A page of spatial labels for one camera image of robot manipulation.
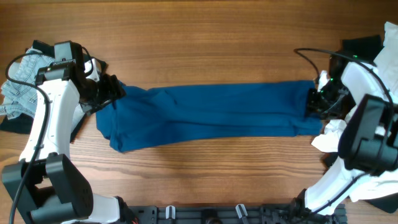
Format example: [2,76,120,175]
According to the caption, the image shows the folded light blue jeans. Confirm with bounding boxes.
[0,47,86,133]

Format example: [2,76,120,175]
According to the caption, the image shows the blue t-shirt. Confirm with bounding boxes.
[96,80,322,152]

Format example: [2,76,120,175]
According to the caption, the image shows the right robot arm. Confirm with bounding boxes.
[289,52,397,222]

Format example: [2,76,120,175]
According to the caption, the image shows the left black cable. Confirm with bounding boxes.
[5,52,55,224]

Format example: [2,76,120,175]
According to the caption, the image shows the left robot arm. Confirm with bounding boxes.
[2,41,137,223]

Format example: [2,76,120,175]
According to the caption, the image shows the folded black garment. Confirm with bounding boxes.
[0,39,108,142]

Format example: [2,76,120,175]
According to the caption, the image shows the black cable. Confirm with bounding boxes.
[294,47,394,215]
[5,52,55,224]

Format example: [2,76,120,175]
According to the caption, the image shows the black garment with logo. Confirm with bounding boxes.
[329,35,397,213]

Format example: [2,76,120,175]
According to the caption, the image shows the right black cable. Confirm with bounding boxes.
[294,47,394,215]

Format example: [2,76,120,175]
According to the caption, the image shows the white garment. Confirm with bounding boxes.
[307,22,397,202]

